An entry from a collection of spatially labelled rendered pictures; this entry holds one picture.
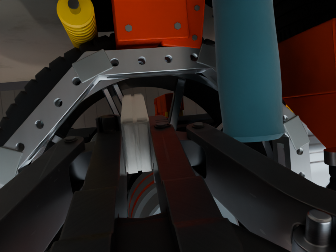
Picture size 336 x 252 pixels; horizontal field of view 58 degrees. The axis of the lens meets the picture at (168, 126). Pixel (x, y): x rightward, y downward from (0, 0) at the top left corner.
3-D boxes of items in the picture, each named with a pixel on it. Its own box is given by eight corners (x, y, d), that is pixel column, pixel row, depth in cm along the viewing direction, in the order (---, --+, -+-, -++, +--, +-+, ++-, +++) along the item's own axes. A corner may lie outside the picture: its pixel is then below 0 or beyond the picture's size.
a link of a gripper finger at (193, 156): (152, 144, 14) (213, 138, 15) (146, 115, 19) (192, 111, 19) (154, 173, 15) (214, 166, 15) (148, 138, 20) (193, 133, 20)
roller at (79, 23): (74, 36, 74) (77, 60, 75) (51, -16, 45) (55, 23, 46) (98, 35, 75) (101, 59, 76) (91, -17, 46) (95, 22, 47)
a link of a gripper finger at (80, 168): (126, 177, 15) (62, 184, 14) (126, 141, 19) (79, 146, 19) (122, 148, 14) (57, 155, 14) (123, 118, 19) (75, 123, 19)
